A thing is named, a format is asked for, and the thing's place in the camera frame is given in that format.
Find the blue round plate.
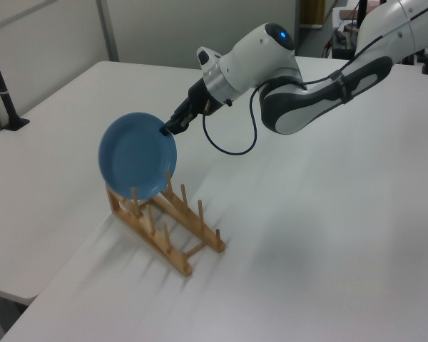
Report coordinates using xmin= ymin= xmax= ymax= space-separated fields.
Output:
xmin=98 ymin=112 xmax=178 ymax=201

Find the brown cardboard box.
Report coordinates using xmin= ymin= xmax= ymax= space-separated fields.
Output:
xmin=337 ymin=6 xmax=362 ymax=21

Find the grey metal partition post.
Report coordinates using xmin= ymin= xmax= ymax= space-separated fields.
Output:
xmin=96 ymin=0 xmax=121 ymax=63

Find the black electronics box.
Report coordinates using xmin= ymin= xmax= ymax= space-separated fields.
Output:
xmin=332 ymin=30 xmax=358 ymax=58

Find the black camera stand pole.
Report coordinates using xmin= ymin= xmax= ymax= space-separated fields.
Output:
xmin=0 ymin=28 xmax=31 ymax=132

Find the wooden plate rack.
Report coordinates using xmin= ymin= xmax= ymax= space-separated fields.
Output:
xmin=105 ymin=170 xmax=226 ymax=277

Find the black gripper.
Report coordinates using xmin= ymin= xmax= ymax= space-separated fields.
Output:
xmin=159 ymin=78 xmax=224 ymax=137

